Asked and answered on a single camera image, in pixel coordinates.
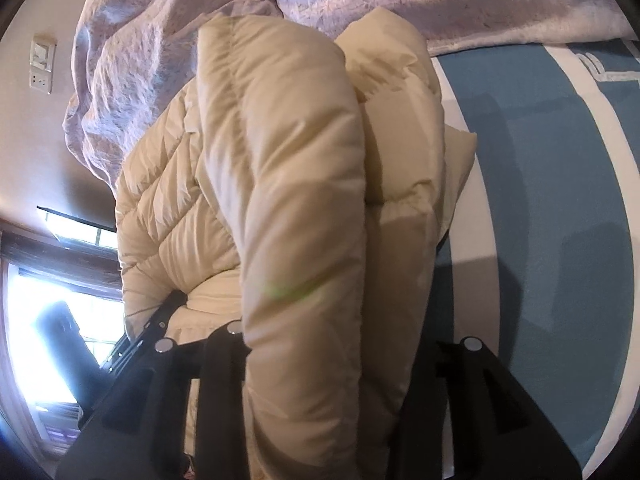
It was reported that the cream puffer jacket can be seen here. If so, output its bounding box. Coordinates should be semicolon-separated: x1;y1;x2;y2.
114;7;478;480

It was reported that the lavender duvet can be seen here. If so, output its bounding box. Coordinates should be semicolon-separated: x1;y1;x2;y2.
62;0;640;196

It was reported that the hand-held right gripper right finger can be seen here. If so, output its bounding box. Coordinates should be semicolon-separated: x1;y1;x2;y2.
395;335;583;480

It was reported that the blue white striped bed sheet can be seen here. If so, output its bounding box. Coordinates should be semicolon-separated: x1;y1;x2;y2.
430;37;640;471

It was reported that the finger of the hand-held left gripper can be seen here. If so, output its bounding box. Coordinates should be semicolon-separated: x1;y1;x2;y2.
100;290;188;376

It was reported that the white wall light switch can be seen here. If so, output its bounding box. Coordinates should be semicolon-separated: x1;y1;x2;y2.
30;35;57;71

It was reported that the white wall socket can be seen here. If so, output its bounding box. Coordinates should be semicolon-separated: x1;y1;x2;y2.
28;68;54;95

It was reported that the window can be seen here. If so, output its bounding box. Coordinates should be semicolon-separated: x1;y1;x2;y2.
0;205;126;461

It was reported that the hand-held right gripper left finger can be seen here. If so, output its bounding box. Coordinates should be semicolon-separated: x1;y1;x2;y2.
55;319;252;480

